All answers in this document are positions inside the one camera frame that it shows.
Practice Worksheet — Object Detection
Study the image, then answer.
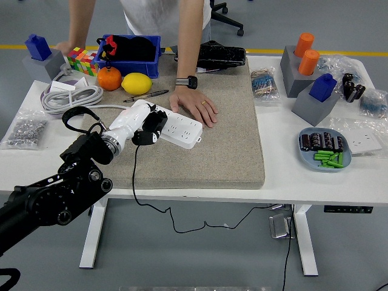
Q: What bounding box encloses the person's left hand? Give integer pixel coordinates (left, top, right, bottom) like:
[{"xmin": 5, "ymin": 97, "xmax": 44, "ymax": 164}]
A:
[{"xmin": 169, "ymin": 85, "xmax": 219, "ymax": 129}]

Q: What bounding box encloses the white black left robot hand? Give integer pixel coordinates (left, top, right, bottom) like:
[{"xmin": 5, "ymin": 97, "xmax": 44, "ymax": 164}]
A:
[{"xmin": 104, "ymin": 102, "xmax": 161, "ymax": 147}]

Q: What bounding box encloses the person's right hand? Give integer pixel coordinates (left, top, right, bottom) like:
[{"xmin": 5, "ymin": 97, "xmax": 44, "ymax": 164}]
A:
[{"xmin": 53, "ymin": 41, "xmax": 76, "ymax": 57}]

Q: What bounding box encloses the black plug adapter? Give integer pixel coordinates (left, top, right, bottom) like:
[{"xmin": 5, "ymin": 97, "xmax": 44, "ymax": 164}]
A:
[{"xmin": 142, "ymin": 110, "xmax": 169, "ymax": 134}]

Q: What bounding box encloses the white power strip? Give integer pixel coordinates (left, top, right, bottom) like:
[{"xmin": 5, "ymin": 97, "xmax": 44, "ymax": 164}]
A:
[{"xmin": 130, "ymin": 99, "xmax": 203, "ymax": 150}]

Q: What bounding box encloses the thin black plug cord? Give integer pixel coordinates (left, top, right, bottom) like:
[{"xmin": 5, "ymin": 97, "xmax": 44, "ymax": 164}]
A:
[{"xmin": 132, "ymin": 144, "xmax": 276, "ymax": 234}]

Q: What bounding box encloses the black wristwatch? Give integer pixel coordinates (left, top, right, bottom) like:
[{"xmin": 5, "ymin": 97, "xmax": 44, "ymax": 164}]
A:
[{"xmin": 175, "ymin": 75, "xmax": 199, "ymax": 90}]

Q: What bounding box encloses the colourful puzzle cube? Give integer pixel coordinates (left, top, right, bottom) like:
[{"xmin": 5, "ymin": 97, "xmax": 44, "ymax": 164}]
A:
[{"xmin": 66, "ymin": 47, "xmax": 99, "ymax": 76}]

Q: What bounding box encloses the blue bottle-shaped block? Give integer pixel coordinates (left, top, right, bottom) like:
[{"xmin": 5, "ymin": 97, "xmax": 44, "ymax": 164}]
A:
[
  {"xmin": 24, "ymin": 33, "xmax": 52, "ymax": 61},
  {"xmin": 308, "ymin": 73, "xmax": 338, "ymax": 102}
]

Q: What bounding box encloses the black silver pen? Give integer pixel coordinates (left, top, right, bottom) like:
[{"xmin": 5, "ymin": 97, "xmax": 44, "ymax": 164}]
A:
[{"xmin": 122, "ymin": 89, "xmax": 170, "ymax": 103}]

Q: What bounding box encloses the purple disc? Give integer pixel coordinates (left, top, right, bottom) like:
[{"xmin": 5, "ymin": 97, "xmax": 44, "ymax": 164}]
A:
[{"xmin": 40, "ymin": 79, "xmax": 87, "ymax": 118}]

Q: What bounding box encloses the yellow lemon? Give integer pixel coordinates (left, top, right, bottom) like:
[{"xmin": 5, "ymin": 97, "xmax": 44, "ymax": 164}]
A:
[{"xmin": 121, "ymin": 72, "xmax": 153, "ymax": 95}]

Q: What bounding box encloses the white card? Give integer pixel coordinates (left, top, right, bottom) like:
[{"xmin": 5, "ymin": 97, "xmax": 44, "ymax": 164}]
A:
[{"xmin": 73, "ymin": 76, "xmax": 90, "ymax": 90}]

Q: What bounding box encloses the small white box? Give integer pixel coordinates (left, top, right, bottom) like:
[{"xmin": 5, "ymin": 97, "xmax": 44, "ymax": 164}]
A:
[{"xmin": 49, "ymin": 80, "xmax": 76, "ymax": 93}]

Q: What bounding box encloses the orange fruit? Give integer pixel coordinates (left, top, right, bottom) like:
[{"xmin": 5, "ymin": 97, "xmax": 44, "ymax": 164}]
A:
[{"xmin": 97, "ymin": 67, "xmax": 122, "ymax": 92}]

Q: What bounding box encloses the blue plastic bin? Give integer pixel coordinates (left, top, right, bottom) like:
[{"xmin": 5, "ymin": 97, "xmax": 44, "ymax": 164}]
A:
[{"xmin": 92, "ymin": 34, "xmax": 162, "ymax": 79}]

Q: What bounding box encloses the black plastic tray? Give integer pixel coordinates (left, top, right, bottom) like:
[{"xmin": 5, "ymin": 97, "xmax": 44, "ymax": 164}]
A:
[{"xmin": 173, "ymin": 41, "xmax": 246, "ymax": 69}]

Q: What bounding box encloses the grey-brown mat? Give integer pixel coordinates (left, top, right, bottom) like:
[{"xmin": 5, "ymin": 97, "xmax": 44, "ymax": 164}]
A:
[{"xmin": 67, "ymin": 55, "xmax": 266, "ymax": 190}]

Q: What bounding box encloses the clear bag of resistors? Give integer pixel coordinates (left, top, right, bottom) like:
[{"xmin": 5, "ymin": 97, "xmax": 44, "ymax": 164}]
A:
[{"xmin": 250, "ymin": 67, "xmax": 281, "ymax": 102}]

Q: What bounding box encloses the black office chair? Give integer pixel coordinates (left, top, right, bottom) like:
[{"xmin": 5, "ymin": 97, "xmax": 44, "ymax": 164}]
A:
[{"xmin": 209, "ymin": 0, "xmax": 244, "ymax": 37}]

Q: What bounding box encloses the person's torso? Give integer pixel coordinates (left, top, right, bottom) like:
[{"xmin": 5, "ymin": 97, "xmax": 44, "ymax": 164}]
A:
[{"xmin": 119, "ymin": 0, "xmax": 212, "ymax": 46}]

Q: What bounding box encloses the clear bag of metal nuts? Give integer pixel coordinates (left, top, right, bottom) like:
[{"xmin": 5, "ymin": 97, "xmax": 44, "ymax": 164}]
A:
[{"xmin": 0, "ymin": 109, "xmax": 49, "ymax": 151}]

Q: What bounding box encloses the grey two-hole block holder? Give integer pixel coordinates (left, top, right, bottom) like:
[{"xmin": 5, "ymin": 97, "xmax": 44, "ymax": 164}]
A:
[{"xmin": 279, "ymin": 45, "xmax": 323, "ymax": 99}]

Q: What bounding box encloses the orange cylinder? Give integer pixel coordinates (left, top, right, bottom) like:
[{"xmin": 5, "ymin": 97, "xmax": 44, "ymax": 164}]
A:
[
  {"xmin": 293, "ymin": 32, "xmax": 315, "ymax": 59},
  {"xmin": 298, "ymin": 49, "xmax": 321, "ymax": 77}
]

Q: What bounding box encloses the blue-grey plate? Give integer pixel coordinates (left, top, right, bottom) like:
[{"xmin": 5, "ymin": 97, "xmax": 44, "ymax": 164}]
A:
[{"xmin": 297, "ymin": 127, "xmax": 353, "ymax": 173}]

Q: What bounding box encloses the white table leg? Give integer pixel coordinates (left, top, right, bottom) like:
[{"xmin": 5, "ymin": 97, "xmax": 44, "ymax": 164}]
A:
[
  {"xmin": 292, "ymin": 203, "xmax": 319, "ymax": 276},
  {"xmin": 79, "ymin": 196, "xmax": 109, "ymax": 269}
]

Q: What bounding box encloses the crumpled clear plastic bag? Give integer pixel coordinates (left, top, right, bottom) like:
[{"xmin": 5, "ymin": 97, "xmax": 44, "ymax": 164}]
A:
[{"xmin": 316, "ymin": 54, "xmax": 365, "ymax": 89}]

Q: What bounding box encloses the silver metal pedal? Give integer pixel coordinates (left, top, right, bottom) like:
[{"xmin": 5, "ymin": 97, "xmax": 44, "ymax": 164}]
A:
[{"xmin": 268, "ymin": 213, "xmax": 296, "ymax": 239}]

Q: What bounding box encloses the clear socket bag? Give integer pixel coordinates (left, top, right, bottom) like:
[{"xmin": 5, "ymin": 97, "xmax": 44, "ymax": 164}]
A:
[{"xmin": 329, "ymin": 116, "xmax": 388, "ymax": 159}]

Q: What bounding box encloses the clear bag of blue parts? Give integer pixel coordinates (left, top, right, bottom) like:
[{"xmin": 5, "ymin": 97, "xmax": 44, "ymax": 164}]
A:
[{"xmin": 358, "ymin": 89, "xmax": 388, "ymax": 119}]

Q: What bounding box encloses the black table control panel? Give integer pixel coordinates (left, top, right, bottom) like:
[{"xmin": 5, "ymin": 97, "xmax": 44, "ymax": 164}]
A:
[{"xmin": 323, "ymin": 205, "xmax": 373, "ymax": 214}]

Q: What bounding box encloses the white wall socket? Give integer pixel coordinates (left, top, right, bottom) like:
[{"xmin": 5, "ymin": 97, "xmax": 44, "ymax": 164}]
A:
[{"xmin": 349, "ymin": 132, "xmax": 383, "ymax": 154}]

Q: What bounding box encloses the black floor cable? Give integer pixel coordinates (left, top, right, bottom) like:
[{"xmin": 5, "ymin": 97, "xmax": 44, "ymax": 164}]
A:
[{"xmin": 281, "ymin": 206, "xmax": 296, "ymax": 291}]

